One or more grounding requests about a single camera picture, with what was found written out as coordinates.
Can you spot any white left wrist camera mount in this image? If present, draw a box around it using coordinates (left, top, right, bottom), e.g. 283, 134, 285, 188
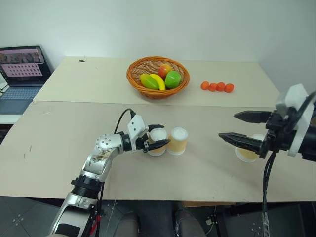
126, 114, 149, 152

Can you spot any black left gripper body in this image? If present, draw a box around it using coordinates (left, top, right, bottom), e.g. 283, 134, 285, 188
136, 131, 152, 153

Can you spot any open grey laptop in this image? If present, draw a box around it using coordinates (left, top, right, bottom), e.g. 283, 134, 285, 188
0, 44, 54, 115

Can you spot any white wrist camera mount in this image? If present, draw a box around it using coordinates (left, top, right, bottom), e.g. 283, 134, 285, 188
126, 114, 149, 152
275, 83, 316, 158

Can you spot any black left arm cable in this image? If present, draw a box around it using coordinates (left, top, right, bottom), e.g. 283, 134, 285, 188
114, 108, 137, 135

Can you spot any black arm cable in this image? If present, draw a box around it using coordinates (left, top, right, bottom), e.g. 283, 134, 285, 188
114, 108, 137, 135
261, 90, 316, 237

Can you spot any red and yellow toy apple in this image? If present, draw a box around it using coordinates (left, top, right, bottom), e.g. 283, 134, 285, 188
158, 63, 174, 79

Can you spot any orange wicker basket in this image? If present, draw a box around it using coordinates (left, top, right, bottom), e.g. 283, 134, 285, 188
126, 56, 191, 100

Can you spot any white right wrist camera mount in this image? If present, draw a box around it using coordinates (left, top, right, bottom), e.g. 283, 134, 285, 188
275, 83, 316, 158

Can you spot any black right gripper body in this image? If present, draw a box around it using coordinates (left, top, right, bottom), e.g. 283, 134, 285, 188
259, 108, 301, 159

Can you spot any white-rimmed orange paper cup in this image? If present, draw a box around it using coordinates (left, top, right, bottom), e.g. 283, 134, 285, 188
147, 128, 167, 157
167, 126, 189, 157
234, 133, 265, 163

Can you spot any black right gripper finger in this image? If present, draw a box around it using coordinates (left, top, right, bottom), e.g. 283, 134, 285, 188
233, 110, 274, 124
218, 132, 267, 159

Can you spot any green toy mango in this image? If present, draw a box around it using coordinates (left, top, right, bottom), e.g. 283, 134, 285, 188
139, 74, 160, 90

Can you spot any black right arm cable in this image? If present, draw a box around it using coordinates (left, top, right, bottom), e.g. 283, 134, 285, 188
261, 90, 316, 237

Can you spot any yellow toy banana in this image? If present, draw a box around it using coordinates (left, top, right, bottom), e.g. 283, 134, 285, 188
149, 73, 166, 91

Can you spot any green toy apple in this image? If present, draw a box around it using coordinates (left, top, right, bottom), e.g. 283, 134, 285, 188
164, 70, 183, 90

